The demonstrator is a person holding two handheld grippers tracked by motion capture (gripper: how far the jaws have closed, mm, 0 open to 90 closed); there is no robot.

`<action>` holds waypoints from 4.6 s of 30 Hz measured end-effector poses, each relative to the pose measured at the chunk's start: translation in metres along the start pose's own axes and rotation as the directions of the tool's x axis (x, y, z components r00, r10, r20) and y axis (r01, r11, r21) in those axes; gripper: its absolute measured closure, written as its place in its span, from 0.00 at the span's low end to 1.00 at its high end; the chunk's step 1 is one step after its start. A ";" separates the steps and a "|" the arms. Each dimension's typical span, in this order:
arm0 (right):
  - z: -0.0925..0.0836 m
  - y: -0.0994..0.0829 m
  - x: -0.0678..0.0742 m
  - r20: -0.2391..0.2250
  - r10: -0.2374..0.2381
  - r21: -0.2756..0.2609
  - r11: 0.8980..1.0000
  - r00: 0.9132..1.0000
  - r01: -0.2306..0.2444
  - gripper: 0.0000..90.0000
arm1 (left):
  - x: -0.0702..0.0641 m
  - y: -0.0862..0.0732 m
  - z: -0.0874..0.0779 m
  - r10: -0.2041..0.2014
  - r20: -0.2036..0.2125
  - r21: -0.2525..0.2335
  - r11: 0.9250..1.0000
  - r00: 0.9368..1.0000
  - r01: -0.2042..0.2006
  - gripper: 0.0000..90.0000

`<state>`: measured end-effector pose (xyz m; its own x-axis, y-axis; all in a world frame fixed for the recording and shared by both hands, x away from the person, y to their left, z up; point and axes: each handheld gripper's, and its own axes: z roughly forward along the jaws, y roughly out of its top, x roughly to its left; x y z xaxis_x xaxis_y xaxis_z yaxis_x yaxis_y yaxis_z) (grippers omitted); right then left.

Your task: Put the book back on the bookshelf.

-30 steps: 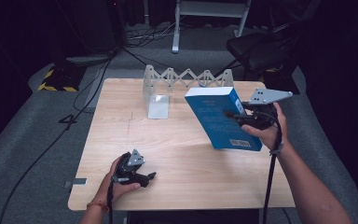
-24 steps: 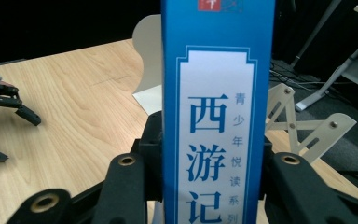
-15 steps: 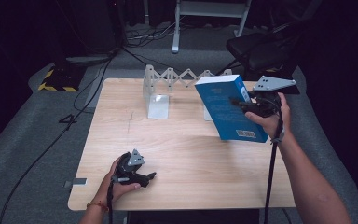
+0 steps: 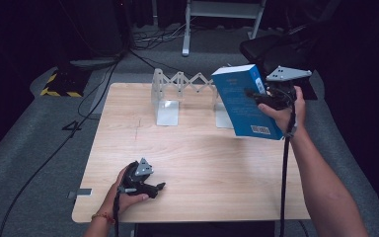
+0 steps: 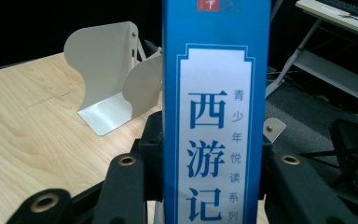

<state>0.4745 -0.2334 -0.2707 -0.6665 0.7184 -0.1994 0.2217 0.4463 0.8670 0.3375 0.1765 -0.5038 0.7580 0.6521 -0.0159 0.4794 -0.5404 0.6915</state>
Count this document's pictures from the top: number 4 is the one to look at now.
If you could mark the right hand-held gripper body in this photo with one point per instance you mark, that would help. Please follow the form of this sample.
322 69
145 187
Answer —
281 94

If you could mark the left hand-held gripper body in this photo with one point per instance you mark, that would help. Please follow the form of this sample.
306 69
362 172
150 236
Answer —
138 181

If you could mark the blue book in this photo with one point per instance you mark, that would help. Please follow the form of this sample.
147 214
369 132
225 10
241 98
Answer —
240 108

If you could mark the white expandable book rack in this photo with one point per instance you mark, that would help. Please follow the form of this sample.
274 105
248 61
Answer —
167 112

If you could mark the person's right hand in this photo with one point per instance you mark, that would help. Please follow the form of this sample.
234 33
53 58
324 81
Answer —
288 120

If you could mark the person's left hand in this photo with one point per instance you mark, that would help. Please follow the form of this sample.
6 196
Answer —
118 200

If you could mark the black chair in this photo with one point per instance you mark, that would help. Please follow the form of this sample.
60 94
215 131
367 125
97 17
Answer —
263 49

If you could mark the grey tape strip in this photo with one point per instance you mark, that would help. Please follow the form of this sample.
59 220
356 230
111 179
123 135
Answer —
80 192

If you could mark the black tape floor mark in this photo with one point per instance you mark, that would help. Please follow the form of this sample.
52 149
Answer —
72 126

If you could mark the white metal stand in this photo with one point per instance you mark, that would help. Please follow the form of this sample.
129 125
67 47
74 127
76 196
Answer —
187 33

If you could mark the yellow and black striped base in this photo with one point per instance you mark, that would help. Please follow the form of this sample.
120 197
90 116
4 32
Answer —
64 86

